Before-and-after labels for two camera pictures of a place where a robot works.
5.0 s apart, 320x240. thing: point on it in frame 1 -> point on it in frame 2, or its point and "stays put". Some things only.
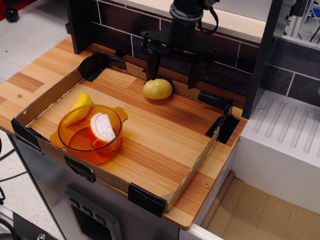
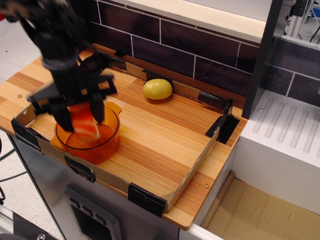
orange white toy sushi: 101,130 -> 85,125
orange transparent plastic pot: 90,134 stays put
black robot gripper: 180,39 -> 78,81
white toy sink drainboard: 279,150 stays put
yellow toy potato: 158,89 stays put
